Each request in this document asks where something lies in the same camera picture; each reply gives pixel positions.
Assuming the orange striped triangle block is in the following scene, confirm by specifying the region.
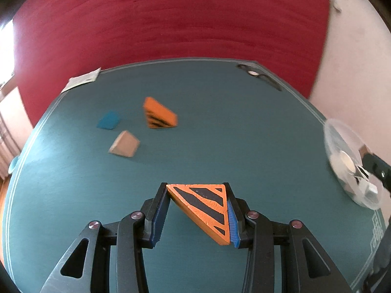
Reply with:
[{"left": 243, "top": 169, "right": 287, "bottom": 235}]
[{"left": 166, "top": 184, "right": 231, "bottom": 245}]

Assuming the small blue wedge block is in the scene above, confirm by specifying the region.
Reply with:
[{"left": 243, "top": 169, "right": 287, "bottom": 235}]
[{"left": 96, "top": 111, "right": 121, "bottom": 130}]

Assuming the light blue waste bin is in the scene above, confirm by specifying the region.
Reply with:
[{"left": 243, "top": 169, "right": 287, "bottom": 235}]
[{"left": 8, "top": 156, "right": 19, "bottom": 174}]

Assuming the teal table mat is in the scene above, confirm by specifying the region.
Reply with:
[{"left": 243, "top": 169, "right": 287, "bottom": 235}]
[{"left": 3, "top": 60, "right": 384, "bottom": 292}]

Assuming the small beige wedge block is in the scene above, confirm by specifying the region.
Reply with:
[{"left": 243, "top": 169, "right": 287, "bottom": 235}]
[{"left": 109, "top": 130, "right": 140, "bottom": 157}]

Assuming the patterned curtain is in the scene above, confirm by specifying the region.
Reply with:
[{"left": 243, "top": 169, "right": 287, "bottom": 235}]
[{"left": 0, "top": 115, "right": 21, "bottom": 181}]

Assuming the orange striped wedge block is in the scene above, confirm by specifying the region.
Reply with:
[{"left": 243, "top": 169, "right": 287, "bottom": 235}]
[{"left": 143, "top": 97, "right": 178, "bottom": 128}]

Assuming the white paper leaflet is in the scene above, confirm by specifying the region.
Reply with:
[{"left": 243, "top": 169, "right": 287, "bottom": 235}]
[{"left": 61, "top": 68, "right": 101, "bottom": 93}]

